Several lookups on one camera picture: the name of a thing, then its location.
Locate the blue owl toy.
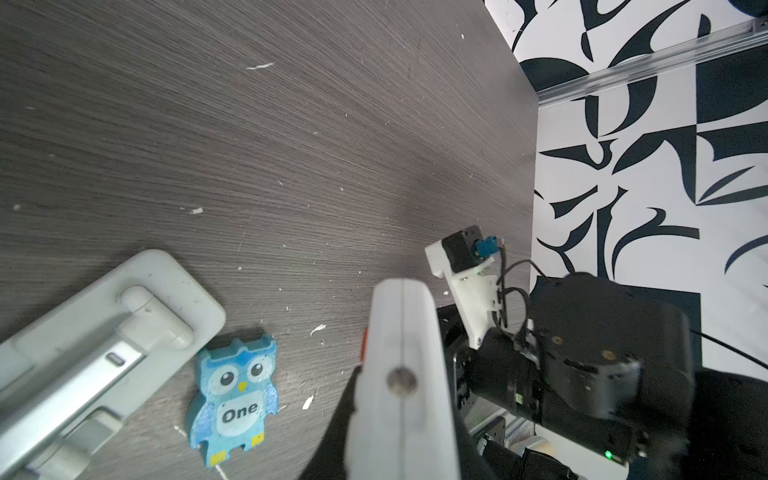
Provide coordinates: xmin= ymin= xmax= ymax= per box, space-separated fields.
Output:
xmin=185 ymin=335 xmax=278 ymax=468

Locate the aluminium frame corner post right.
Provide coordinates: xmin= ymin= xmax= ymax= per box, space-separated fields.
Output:
xmin=538 ymin=16 xmax=767 ymax=108

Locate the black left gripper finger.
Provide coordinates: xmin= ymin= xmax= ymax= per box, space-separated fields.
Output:
xmin=299 ymin=366 xmax=362 ymax=480

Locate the white battery cover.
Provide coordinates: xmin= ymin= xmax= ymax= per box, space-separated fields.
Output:
xmin=1 ymin=249 xmax=226 ymax=479

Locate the white remote control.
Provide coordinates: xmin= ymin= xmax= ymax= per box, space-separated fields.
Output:
xmin=344 ymin=279 xmax=461 ymax=479

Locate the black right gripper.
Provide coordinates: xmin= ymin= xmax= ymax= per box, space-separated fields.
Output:
xmin=437 ymin=273 xmax=696 ymax=465

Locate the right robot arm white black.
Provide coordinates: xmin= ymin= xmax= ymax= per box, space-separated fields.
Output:
xmin=437 ymin=273 xmax=767 ymax=479

